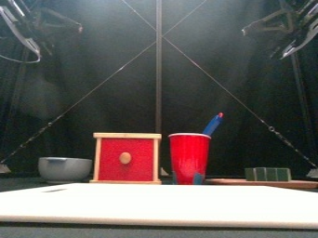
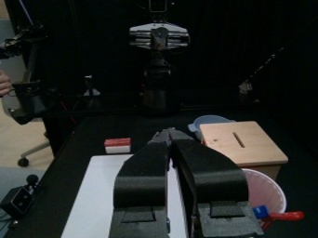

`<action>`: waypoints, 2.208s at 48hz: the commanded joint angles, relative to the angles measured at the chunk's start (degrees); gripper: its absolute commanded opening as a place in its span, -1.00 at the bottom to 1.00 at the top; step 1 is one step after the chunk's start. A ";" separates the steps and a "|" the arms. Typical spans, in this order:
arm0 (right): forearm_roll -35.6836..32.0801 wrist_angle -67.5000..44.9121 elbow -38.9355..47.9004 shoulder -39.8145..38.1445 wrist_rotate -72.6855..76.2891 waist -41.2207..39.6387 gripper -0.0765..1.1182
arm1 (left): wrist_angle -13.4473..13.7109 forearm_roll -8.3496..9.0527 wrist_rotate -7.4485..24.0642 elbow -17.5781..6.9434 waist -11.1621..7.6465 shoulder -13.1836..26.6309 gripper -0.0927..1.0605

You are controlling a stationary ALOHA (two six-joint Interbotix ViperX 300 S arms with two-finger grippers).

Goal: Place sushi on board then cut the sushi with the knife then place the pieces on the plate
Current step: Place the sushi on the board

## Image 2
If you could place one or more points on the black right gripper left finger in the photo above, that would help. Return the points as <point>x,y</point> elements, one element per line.
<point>140,186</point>

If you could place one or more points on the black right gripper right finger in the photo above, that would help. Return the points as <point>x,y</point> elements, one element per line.
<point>215,186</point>

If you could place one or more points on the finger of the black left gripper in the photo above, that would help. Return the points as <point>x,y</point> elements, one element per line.
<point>155,40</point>
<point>163,40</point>

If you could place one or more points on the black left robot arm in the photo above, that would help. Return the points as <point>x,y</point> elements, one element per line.
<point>156,93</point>

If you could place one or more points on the white cutting board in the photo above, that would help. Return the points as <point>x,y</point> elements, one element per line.
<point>95,198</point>

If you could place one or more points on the red and white toy sushi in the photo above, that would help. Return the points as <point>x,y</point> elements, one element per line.
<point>117,145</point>

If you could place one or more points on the light blue plastic plate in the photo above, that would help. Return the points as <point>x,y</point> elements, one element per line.
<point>207,121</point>

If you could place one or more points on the bare person hand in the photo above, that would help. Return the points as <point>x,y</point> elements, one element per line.
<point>4,83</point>

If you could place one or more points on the red plastic cup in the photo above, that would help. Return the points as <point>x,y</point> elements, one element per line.
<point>264,189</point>

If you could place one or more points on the blue plastic utensil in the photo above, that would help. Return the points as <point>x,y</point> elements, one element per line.
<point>260,212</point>

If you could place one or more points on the wooden box with slot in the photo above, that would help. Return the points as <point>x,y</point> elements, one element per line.
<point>243,145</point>

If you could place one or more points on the office chair wheeled base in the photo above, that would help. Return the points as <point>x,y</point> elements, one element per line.
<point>35,150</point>

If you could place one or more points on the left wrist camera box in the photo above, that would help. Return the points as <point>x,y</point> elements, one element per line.
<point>156,5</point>

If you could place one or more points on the white frame clamp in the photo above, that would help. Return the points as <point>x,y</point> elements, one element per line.
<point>244,86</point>

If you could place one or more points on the black camera with microphone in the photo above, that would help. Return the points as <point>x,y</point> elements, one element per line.
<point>16,201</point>

